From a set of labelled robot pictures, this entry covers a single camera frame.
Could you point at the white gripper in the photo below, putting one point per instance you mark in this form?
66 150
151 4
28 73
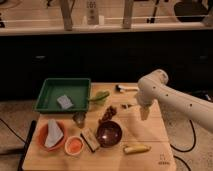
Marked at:
145 101

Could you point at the small grey metal cup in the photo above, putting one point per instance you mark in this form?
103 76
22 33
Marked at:
79 119

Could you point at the wooden block eraser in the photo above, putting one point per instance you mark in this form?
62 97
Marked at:
90 139

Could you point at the brown dried food piece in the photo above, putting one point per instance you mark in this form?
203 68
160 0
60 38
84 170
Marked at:
109 113

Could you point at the small cup orange content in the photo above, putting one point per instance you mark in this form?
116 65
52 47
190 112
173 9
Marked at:
74 145

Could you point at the green leafy vegetable toy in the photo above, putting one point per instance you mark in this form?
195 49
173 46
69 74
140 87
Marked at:
100 97

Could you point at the grey sponge in tray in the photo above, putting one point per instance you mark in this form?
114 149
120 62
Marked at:
65 102

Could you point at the orange bowl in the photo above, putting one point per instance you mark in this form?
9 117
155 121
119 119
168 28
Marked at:
42 135

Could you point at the grey cloth in bowl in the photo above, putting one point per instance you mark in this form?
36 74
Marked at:
54 135

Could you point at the dark purple bowl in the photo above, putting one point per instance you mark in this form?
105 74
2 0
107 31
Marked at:
108 134

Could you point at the yellow banana toy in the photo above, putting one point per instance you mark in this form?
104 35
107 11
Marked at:
139 148

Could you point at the green plastic tray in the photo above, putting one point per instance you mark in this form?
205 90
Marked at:
77 89

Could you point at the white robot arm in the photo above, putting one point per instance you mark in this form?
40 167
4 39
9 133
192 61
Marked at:
154 86

